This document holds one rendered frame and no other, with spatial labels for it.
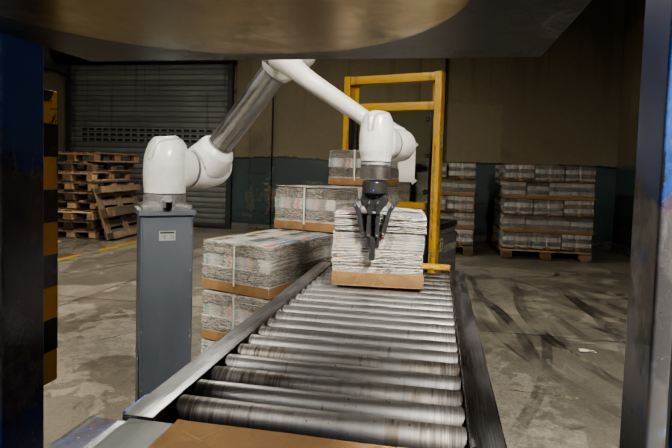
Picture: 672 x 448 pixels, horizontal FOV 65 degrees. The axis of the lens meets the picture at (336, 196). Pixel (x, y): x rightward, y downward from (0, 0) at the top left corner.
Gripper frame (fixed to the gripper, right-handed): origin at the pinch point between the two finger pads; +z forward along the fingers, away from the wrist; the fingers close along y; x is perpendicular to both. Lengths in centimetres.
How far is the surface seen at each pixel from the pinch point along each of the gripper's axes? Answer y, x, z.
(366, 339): -4.5, 44.9, 14.3
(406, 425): -15, 83, 15
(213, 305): 79, -65, 39
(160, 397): 23, 84, 15
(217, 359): 21, 66, 14
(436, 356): -20, 51, 14
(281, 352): 11, 58, 15
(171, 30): 5, 117, -34
